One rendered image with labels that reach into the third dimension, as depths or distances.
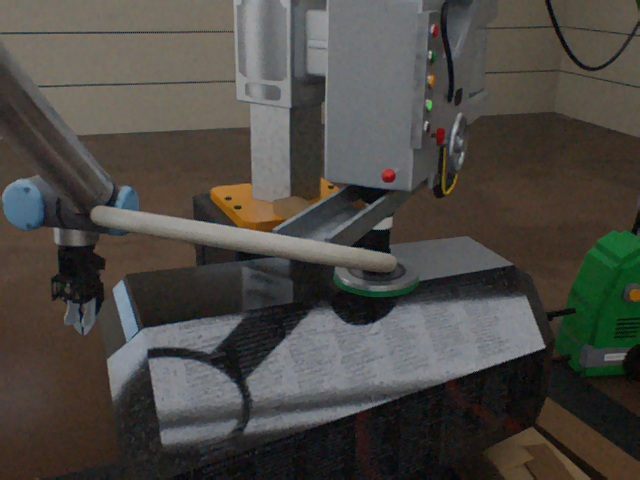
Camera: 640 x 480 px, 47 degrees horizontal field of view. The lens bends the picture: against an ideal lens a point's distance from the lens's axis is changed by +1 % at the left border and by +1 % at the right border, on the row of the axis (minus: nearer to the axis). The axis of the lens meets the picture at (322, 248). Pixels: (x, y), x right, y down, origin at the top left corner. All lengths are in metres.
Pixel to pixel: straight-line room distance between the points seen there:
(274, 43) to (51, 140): 1.46
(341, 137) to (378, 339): 0.52
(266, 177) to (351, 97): 1.11
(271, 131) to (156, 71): 5.18
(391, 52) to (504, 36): 7.38
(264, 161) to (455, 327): 1.09
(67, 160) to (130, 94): 6.60
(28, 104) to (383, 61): 0.80
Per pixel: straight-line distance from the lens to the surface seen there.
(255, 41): 2.55
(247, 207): 2.68
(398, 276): 1.82
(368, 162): 1.67
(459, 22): 2.06
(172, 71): 7.79
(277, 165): 2.66
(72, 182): 1.24
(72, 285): 1.56
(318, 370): 1.76
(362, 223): 1.51
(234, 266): 2.02
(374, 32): 1.62
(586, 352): 3.22
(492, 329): 1.99
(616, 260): 3.15
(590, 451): 2.70
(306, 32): 2.52
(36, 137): 1.15
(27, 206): 1.40
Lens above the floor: 1.60
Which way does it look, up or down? 21 degrees down
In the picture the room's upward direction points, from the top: 1 degrees clockwise
